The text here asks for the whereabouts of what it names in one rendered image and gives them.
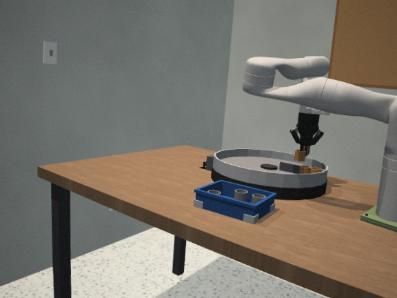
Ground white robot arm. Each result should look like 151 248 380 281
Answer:
243 57 397 223

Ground white metal sleeve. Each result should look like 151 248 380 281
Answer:
208 190 221 195
252 194 266 204
234 189 248 202

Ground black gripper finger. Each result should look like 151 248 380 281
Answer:
305 128 324 157
290 127 307 151

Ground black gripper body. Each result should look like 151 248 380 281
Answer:
296 112 320 137

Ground bronze bushing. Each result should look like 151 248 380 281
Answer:
294 150 306 161
299 166 311 174
310 168 323 173

